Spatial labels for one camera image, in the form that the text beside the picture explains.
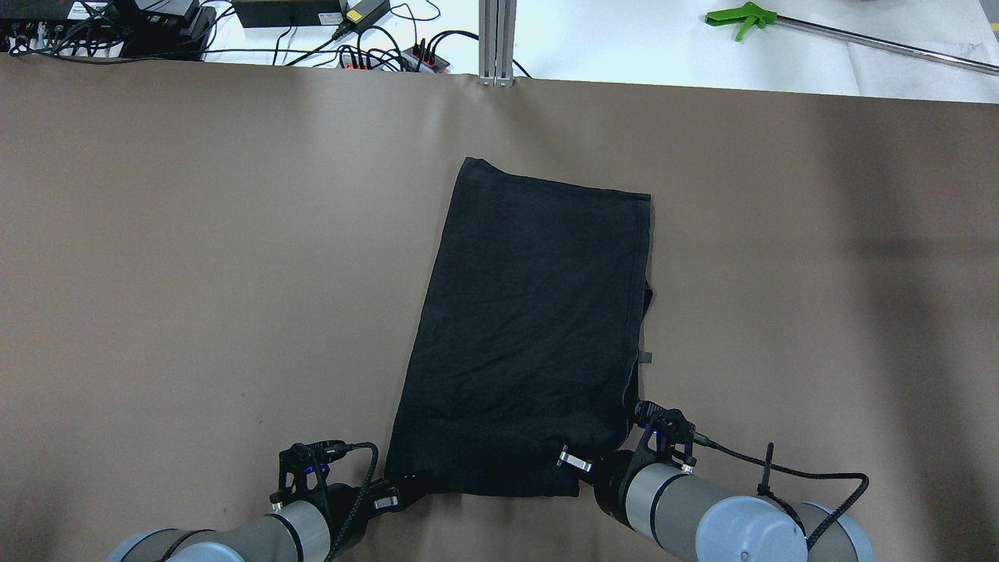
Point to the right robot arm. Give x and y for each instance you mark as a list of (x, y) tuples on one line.
[(693, 519)]

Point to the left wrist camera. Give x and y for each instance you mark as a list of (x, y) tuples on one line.
[(303, 472)]

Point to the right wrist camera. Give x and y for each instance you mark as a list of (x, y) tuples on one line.
[(668, 437)]

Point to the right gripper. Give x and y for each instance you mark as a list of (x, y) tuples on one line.
[(609, 478)]

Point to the black power adapter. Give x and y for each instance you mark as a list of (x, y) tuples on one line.
[(366, 13)]

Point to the orange grey usb hub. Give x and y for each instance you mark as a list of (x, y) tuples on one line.
[(420, 59), (349, 57)]

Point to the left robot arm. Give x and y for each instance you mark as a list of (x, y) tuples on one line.
[(296, 531)]

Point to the green handled grabber tool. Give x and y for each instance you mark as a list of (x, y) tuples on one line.
[(750, 15)]

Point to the black box device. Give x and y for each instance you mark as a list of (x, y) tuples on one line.
[(274, 14)]

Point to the aluminium frame post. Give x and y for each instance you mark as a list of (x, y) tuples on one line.
[(496, 30)]

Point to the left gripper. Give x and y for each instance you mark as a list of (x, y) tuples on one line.
[(349, 509)]

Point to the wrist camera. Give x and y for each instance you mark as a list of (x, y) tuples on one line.
[(668, 437), (303, 472)]

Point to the black printed t-shirt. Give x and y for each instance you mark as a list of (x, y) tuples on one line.
[(529, 336)]

